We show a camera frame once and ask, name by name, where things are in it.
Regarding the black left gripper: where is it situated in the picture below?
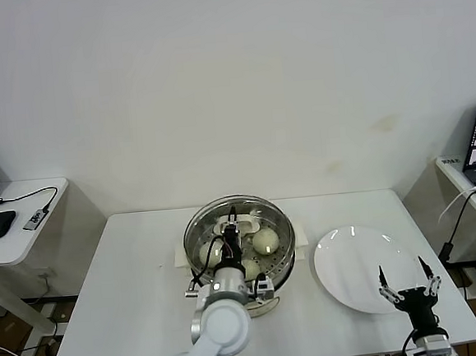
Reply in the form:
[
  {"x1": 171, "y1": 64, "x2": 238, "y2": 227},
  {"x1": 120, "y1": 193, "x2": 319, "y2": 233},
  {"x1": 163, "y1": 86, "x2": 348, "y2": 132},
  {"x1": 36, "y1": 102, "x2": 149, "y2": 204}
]
[{"x1": 219, "y1": 205, "x2": 246, "y2": 270}]

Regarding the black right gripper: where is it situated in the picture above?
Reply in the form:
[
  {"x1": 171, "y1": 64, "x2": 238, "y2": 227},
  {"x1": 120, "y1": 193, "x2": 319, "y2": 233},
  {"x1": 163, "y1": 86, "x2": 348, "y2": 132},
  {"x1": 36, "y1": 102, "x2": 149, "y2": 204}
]
[{"x1": 376, "y1": 253, "x2": 447, "y2": 335}]

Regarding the round glass pot lid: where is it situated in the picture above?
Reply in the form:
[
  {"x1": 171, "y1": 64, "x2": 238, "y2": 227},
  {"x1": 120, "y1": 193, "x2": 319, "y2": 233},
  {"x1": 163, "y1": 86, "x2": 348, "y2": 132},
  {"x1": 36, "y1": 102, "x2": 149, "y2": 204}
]
[{"x1": 180, "y1": 188, "x2": 300, "y2": 293}]

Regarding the white steamed baozi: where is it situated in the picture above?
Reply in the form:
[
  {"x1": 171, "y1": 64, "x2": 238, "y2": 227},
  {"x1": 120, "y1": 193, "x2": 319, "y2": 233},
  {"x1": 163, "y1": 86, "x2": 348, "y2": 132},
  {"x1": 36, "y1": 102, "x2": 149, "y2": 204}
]
[
  {"x1": 252, "y1": 228, "x2": 281, "y2": 255},
  {"x1": 199, "y1": 240, "x2": 226, "y2": 268},
  {"x1": 242, "y1": 259, "x2": 264, "y2": 281}
]

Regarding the stainless steel steamer basket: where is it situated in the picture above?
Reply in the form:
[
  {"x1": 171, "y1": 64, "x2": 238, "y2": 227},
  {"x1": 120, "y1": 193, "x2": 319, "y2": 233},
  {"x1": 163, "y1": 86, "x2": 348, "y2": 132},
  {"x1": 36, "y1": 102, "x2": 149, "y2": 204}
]
[{"x1": 181, "y1": 193, "x2": 301, "y2": 299}]

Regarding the black power adapter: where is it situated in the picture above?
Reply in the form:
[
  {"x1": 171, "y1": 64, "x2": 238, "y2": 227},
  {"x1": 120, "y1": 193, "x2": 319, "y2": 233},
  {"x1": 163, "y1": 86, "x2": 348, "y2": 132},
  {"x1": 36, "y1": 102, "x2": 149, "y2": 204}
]
[{"x1": 437, "y1": 241, "x2": 456, "y2": 262}]

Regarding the white round plate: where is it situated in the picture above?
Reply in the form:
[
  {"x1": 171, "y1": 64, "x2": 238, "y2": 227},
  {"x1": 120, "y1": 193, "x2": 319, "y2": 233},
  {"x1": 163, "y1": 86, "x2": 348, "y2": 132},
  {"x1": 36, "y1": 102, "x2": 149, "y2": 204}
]
[{"x1": 311, "y1": 220, "x2": 421, "y2": 320}]

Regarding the cream electric cooker base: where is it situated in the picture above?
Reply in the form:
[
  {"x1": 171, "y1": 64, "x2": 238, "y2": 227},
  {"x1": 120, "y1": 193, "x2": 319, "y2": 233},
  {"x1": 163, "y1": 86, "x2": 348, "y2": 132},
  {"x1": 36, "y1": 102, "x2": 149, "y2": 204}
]
[{"x1": 172, "y1": 223, "x2": 315, "y2": 326}]

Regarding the white side table with label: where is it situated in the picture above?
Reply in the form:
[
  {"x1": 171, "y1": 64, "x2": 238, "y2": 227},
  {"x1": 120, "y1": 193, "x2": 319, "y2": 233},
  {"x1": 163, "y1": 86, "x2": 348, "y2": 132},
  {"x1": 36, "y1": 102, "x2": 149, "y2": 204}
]
[{"x1": 400, "y1": 153, "x2": 476, "y2": 328}]

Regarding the small silver usb hub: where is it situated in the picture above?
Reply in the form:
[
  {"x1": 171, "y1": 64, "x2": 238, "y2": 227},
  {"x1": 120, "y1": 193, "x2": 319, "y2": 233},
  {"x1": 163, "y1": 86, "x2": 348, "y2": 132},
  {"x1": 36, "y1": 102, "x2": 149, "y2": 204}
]
[{"x1": 21, "y1": 208, "x2": 48, "y2": 232}]

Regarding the white side table with mouse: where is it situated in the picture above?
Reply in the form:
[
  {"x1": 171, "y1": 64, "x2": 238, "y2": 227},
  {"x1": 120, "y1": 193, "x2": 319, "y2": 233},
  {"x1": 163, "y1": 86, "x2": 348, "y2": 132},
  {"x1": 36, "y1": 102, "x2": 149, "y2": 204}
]
[{"x1": 0, "y1": 174, "x2": 116, "y2": 344}]

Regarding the black computer mouse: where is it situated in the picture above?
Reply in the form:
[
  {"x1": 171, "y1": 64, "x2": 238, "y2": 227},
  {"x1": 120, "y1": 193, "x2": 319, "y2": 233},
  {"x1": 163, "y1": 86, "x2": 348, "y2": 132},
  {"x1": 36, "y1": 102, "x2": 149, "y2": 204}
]
[{"x1": 0, "y1": 209, "x2": 20, "y2": 238}]

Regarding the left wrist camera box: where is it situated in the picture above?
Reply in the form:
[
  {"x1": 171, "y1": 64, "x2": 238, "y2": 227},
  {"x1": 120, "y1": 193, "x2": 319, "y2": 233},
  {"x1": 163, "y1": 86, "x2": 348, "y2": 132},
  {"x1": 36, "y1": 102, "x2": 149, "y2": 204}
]
[{"x1": 250, "y1": 272, "x2": 276, "y2": 302}]

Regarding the black laptop power cable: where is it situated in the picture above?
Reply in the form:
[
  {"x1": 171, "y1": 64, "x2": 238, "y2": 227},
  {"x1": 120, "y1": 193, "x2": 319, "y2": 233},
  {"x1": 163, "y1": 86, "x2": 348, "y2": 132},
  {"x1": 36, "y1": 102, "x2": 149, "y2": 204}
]
[{"x1": 441, "y1": 190, "x2": 476, "y2": 249}]

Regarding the white laptop cable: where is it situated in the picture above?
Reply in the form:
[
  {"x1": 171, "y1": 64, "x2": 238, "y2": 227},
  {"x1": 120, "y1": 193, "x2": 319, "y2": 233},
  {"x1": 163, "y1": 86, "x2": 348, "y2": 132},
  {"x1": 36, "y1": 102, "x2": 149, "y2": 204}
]
[{"x1": 435, "y1": 187, "x2": 476, "y2": 225}]

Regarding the black usb hub cable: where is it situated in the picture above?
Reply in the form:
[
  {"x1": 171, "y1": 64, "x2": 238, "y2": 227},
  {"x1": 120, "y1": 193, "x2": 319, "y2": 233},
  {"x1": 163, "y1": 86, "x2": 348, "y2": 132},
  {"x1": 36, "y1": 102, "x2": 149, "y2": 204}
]
[{"x1": 0, "y1": 185, "x2": 62, "y2": 217}]

